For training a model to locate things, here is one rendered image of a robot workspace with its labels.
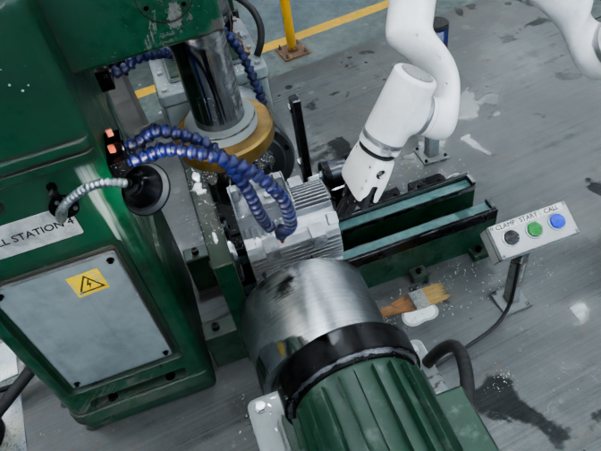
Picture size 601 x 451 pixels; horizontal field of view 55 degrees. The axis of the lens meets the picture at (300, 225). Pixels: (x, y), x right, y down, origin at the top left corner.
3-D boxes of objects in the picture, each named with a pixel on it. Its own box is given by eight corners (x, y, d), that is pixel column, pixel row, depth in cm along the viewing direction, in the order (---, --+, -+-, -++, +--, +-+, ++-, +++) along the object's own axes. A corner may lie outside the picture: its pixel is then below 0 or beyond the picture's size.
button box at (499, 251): (493, 266, 116) (503, 260, 111) (478, 234, 118) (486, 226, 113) (569, 238, 118) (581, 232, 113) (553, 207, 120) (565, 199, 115)
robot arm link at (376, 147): (412, 151, 109) (405, 164, 111) (393, 124, 115) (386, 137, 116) (376, 146, 105) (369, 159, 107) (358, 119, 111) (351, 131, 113)
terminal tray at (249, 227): (244, 244, 120) (236, 220, 114) (232, 209, 127) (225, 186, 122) (299, 226, 121) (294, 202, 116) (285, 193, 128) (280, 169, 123)
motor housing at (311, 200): (262, 302, 128) (245, 247, 114) (243, 242, 141) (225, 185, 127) (348, 274, 130) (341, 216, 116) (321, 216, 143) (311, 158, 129)
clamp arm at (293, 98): (304, 191, 139) (289, 103, 120) (300, 182, 141) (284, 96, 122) (318, 186, 139) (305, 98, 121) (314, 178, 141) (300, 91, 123)
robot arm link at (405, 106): (402, 129, 115) (360, 117, 112) (435, 70, 107) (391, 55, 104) (413, 153, 108) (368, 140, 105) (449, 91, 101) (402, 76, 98)
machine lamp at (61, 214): (58, 276, 77) (12, 211, 68) (55, 219, 85) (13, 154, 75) (190, 233, 79) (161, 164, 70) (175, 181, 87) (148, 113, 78)
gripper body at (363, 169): (407, 161, 109) (381, 207, 116) (385, 131, 116) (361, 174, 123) (374, 157, 106) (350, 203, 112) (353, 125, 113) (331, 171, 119)
